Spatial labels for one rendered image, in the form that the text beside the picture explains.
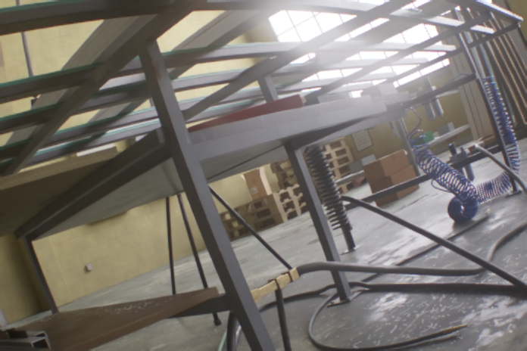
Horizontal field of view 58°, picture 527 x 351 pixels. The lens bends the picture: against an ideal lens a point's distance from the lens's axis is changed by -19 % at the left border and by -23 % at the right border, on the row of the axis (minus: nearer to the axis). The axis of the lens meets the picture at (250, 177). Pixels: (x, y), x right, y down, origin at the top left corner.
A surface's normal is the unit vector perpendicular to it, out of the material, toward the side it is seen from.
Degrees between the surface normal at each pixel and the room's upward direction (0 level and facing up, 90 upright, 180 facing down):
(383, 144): 90
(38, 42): 90
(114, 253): 90
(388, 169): 90
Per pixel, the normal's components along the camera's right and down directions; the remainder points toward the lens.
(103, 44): -0.67, 0.23
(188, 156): 0.67, -0.29
